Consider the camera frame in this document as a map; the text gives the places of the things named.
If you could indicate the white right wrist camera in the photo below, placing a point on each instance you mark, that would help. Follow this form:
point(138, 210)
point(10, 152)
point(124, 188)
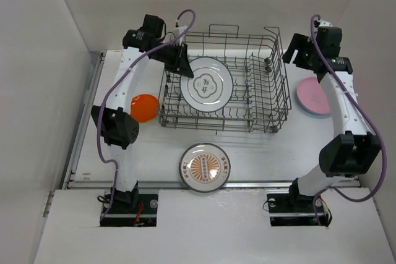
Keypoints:
point(322, 23)

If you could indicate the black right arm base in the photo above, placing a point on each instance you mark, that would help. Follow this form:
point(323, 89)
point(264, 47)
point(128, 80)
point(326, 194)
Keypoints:
point(284, 213)

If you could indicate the blue plate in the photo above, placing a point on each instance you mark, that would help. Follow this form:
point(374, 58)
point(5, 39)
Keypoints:
point(313, 114)

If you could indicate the grey wire dish rack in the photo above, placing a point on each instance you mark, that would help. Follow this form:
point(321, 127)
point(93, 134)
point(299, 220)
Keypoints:
point(239, 84)

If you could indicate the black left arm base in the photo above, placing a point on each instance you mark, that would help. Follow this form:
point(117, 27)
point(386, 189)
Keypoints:
point(129, 209)

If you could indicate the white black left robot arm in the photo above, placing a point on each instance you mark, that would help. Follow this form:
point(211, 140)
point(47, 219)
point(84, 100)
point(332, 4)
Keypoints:
point(116, 129)

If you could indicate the white plate green emblem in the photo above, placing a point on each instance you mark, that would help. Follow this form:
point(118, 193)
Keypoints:
point(211, 88)

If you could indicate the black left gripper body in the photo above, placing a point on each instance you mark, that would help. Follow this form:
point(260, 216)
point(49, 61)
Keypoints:
point(169, 55)

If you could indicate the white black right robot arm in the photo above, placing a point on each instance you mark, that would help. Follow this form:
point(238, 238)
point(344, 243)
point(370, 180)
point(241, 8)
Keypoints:
point(355, 144)

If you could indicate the white plate orange sunburst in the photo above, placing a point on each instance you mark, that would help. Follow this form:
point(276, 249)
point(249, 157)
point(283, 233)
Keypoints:
point(204, 167)

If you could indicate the pink plate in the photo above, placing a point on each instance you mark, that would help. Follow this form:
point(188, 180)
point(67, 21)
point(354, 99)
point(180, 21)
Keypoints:
point(311, 97)

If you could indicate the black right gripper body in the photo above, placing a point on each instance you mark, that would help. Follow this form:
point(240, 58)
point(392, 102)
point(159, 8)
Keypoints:
point(305, 55)

